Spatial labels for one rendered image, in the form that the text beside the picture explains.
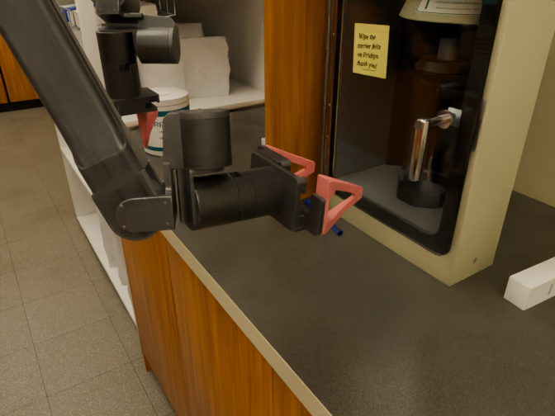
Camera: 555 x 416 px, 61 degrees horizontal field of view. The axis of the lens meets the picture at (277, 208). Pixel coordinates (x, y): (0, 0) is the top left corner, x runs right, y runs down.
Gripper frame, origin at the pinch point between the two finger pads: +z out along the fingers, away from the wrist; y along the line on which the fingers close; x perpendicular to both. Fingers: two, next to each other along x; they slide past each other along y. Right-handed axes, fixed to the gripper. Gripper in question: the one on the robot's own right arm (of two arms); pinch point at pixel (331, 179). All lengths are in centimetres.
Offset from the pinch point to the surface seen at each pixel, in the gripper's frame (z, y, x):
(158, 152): 1, 70, 18
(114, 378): -10, 97, 114
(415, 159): 12.6, -2.2, -1.9
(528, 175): 63, 8, 11
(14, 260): -33, 203, 115
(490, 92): 18.0, -7.2, -11.8
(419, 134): 12.2, -2.4, -5.5
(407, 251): 20.6, 2.1, 16.8
